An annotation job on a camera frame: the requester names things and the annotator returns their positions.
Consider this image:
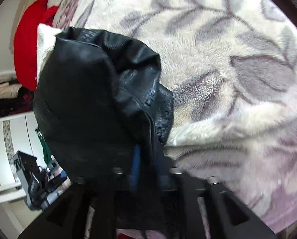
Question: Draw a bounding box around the black leather jacket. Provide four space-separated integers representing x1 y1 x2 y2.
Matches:
33 26 174 231

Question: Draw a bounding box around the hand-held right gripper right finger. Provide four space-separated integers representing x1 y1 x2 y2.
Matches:
155 152 278 239

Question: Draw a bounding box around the red quilt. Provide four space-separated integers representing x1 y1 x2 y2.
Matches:
13 0 60 92

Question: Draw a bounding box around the beige hooded coat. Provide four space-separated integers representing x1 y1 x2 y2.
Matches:
0 81 22 102

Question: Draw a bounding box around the floral fleece blanket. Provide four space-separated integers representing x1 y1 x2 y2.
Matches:
51 0 297 235

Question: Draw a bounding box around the white knit sweater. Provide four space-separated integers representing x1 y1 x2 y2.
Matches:
36 24 62 80

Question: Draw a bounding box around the pile of clothes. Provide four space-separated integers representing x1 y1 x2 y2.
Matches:
0 80 36 120

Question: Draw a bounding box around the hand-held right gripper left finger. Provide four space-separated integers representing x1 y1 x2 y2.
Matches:
18 146 151 239

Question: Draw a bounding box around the white sliding door wardrobe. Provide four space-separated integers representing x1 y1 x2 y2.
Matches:
0 111 72 205

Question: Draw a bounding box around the green garment with white stripes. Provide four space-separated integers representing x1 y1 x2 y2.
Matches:
35 127 55 166

